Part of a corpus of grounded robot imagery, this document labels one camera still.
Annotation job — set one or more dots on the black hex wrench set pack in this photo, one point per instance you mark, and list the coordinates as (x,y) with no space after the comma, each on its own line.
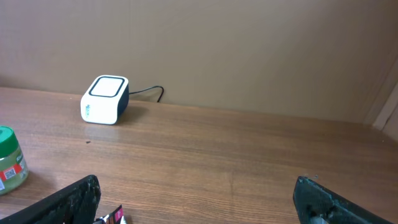
(115,217)

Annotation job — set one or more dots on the green lid jar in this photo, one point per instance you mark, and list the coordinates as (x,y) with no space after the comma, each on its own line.
(13,167)

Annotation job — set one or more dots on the white barcode scanner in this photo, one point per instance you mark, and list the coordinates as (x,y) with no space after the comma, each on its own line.
(105,100)

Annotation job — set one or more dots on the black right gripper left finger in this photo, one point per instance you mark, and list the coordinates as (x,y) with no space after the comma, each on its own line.
(74,204)

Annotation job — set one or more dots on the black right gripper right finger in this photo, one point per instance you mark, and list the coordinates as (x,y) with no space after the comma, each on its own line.
(315,203)

